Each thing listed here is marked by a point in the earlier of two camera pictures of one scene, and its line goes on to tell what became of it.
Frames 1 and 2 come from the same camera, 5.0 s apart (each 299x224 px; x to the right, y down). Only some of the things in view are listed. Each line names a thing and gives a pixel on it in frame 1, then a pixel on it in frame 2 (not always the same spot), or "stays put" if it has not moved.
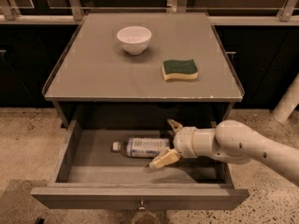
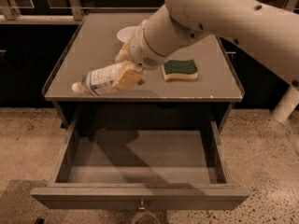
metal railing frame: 225,5 stays put
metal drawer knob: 142,207 stays put
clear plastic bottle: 142,147 -> 99,80
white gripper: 183,142 -> 140,50
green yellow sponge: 179,69 stays put
